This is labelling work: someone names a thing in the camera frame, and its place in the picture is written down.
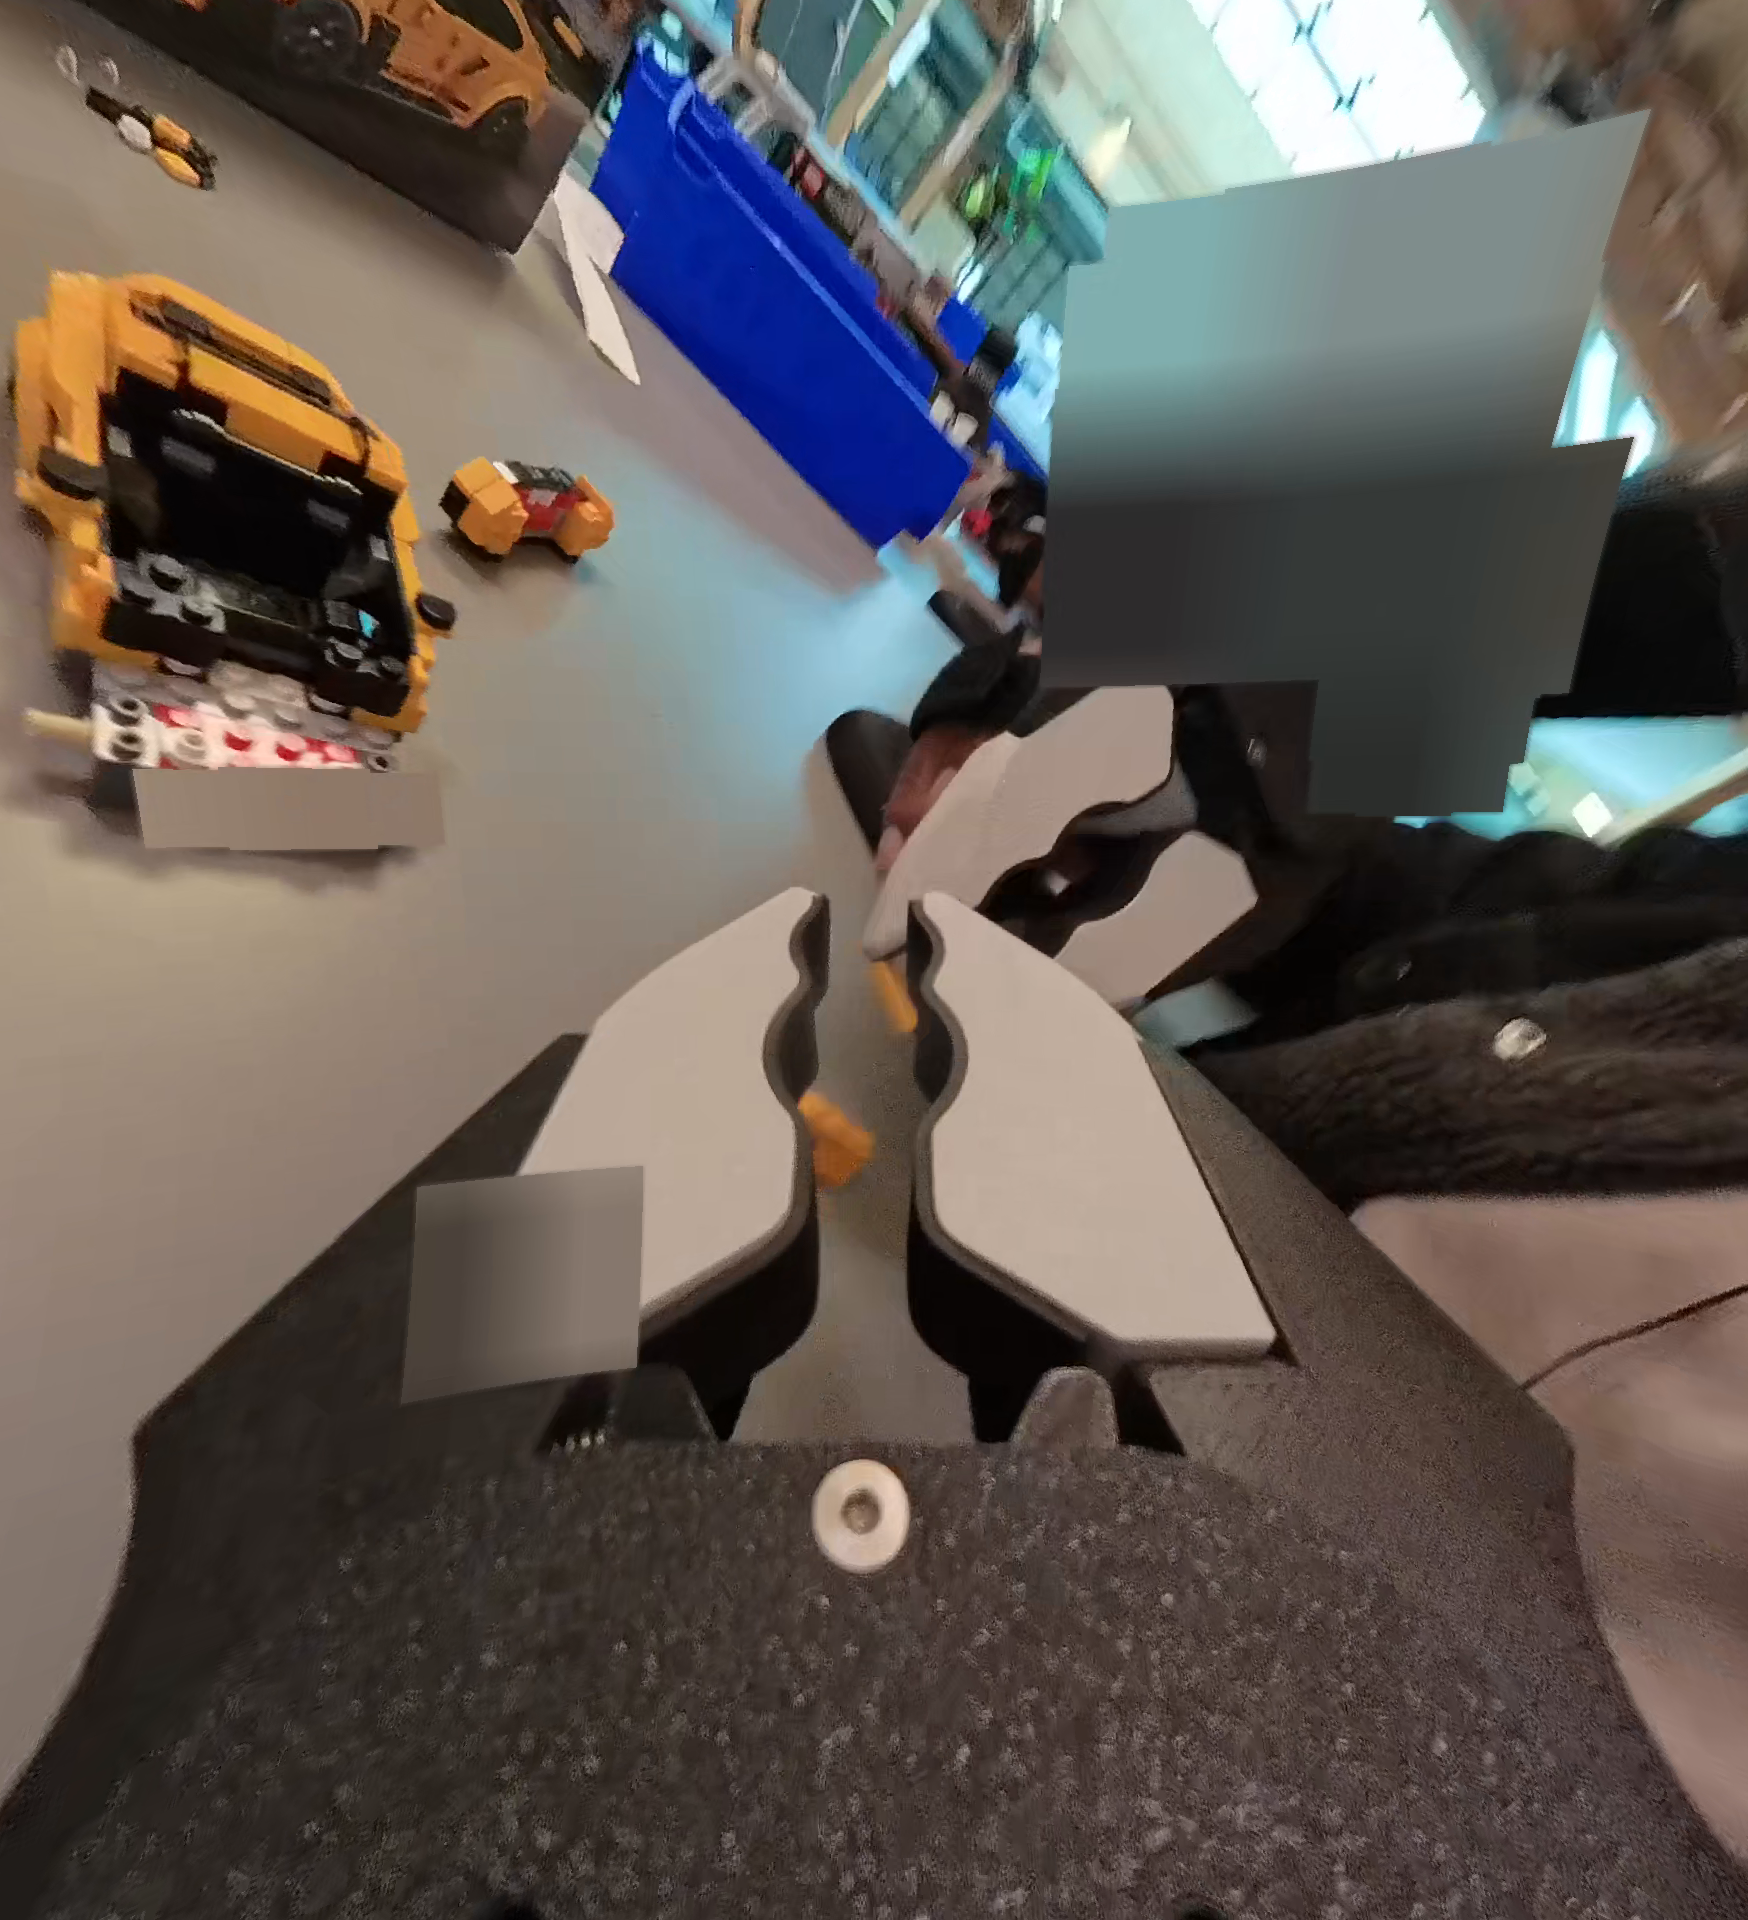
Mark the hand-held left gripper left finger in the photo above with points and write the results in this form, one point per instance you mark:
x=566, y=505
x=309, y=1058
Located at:
x=680, y=1094

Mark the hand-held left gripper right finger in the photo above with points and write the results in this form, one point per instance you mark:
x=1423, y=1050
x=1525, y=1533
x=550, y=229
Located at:
x=1100, y=1185

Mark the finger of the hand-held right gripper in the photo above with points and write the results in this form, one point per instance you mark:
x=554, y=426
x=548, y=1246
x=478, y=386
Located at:
x=1174, y=916
x=993, y=795

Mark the orange and red lego assembly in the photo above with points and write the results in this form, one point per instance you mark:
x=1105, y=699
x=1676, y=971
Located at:
x=833, y=1136

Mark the orange lego frame piece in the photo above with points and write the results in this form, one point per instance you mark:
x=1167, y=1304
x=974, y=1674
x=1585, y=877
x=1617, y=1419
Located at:
x=531, y=510

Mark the yellow lego car model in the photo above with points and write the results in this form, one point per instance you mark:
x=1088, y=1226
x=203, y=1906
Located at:
x=215, y=525

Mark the lego set box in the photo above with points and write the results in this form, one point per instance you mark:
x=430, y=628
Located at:
x=365, y=92

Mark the small black orange lego subassembly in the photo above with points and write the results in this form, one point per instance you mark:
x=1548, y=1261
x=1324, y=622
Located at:
x=161, y=136

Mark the person's right hand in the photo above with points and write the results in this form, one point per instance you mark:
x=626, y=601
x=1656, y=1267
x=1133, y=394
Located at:
x=920, y=795

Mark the white black machine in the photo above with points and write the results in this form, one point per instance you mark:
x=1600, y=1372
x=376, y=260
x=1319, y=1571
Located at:
x=1010, y=555

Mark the blue plastic bin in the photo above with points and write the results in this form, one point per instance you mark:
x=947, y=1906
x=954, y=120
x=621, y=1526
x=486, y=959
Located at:
x=993, y=390
x=770, y=300

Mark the white paper sheet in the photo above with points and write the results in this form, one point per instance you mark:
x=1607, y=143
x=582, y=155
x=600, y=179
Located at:
x=596, y=284

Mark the person's beige sweater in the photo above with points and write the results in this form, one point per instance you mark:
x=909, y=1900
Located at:
x=1685, y=1500

